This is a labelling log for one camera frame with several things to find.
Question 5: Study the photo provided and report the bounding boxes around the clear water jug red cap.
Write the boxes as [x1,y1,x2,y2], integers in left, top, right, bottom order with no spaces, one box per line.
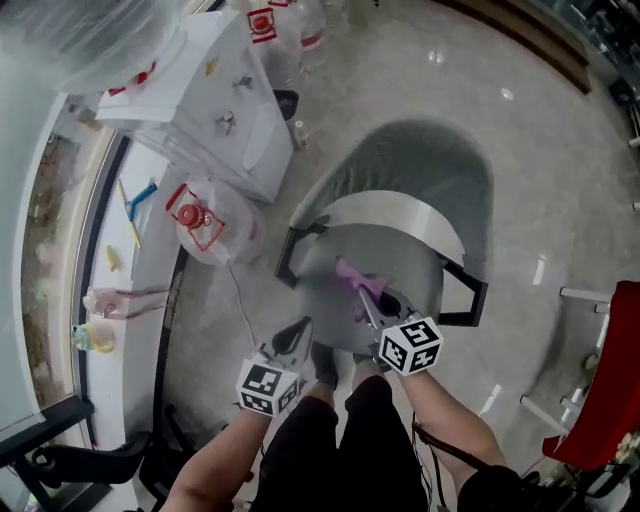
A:
[166,174,267,267]

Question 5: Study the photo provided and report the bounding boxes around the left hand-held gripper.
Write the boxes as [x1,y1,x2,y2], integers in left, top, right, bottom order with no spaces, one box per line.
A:
[235,315,314,418]

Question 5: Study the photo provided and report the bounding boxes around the large clear dispenser water bottle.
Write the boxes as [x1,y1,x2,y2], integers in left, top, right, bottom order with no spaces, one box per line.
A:
[0,0,187,95]

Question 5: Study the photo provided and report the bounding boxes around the brown wooden plinth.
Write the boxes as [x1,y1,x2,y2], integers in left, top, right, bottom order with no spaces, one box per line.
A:
[439,0,594,95]

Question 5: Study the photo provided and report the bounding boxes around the person's left forearm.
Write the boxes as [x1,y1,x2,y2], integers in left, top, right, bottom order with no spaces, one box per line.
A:
[158,403,282,512]

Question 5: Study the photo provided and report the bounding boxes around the black office chair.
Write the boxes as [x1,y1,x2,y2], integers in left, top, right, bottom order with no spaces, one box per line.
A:
[28,403,202,502]

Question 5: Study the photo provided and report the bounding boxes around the clear water jug red band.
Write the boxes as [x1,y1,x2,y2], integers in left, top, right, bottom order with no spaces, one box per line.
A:
[298,0,330,52]

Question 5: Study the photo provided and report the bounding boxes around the blue yellow squeegee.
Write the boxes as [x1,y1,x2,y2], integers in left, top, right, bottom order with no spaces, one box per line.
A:
[116,178,159,249]

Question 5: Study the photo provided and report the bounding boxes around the person's grey shoe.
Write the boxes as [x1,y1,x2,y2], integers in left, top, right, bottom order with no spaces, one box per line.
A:
[309,341,340,390]
[352,351,387,377]

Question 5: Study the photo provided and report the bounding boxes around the white water dispenser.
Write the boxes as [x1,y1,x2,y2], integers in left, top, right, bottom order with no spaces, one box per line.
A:
[94,9,296,205]

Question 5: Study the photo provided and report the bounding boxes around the white cable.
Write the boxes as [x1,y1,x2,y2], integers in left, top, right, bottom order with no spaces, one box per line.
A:
[226,259,262,352]

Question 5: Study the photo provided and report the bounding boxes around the white metal table frame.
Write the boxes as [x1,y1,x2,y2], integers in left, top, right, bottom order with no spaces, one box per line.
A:
[519,286,614,437]

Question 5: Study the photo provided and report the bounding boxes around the clear water jug red label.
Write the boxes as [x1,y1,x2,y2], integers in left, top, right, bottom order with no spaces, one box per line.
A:
[246,0,303,92]

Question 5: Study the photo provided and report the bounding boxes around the grey fabric chair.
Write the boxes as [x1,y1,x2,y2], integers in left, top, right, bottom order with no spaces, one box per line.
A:
[274,117,496,357]

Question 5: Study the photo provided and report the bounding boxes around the purple cloth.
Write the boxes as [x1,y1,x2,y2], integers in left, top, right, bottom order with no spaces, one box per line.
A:
[333,255,389,324]

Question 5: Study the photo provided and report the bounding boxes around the person's black shorts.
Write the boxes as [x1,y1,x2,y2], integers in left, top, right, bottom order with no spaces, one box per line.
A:
[248,374,444,512]

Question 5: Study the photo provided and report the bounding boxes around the black shoulder bag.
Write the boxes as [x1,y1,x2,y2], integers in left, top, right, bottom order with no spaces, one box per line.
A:
[410,422,574,512]

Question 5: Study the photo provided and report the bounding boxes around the red chair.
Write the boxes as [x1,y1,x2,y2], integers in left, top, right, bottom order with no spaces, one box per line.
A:
[541,280,640,474]

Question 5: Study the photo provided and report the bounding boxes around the pink strapped water bottle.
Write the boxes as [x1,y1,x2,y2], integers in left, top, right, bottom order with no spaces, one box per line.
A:
[81,283,172,322]

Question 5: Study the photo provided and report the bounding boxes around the person's left grey shoe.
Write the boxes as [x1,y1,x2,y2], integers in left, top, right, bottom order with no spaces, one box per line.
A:
[309,341,340,390]

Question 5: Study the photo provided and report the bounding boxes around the person's right forearm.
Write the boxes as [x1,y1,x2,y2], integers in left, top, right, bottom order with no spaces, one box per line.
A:
[397,368,509,472]

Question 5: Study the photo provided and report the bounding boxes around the yellow green kids cup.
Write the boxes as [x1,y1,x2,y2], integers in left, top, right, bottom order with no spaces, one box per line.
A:
[70,321,117,355]

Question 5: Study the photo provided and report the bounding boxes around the white window ledge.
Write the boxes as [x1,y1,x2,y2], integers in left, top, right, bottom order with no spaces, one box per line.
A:
[73,128,189,451]

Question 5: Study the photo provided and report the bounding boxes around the person's right grey shoe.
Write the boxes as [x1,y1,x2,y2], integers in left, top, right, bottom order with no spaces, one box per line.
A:
[352,351,387,377]

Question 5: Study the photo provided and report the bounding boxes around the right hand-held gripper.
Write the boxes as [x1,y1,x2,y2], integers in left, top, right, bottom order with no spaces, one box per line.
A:
[357,287,446,377]

